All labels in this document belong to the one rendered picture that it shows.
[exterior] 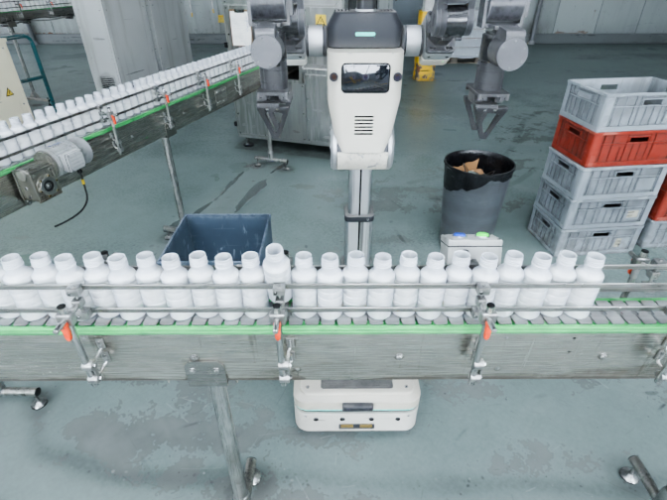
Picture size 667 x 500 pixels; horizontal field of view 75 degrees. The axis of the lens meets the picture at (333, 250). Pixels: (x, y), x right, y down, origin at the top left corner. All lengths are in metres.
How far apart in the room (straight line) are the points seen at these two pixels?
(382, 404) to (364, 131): 1.07
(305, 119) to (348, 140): 3.29
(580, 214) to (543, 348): 2.20
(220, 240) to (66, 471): 1.14
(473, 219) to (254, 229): 1.75
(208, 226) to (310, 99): 3.13
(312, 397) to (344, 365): 0.75
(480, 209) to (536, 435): 1.41
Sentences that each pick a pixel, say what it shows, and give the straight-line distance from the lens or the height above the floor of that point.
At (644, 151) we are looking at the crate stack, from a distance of 3.35.
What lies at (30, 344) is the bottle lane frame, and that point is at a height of 0.95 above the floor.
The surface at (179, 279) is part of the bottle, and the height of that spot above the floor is 1.12.
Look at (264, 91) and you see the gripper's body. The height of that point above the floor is 1.49.
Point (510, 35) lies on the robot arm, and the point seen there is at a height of 1.60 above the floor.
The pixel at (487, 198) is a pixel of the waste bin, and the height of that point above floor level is 0.47.
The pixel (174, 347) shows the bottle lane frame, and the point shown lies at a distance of 1.13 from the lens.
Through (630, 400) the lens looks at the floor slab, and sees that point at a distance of 2.57.
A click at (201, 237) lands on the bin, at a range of 1.71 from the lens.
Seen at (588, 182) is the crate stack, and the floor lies 0.57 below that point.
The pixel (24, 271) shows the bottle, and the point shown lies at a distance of 1.20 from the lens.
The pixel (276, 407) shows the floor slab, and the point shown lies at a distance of 2.15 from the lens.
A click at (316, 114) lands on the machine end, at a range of 4.66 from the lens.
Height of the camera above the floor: 1.70
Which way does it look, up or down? 33 degrees down
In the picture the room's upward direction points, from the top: straight up
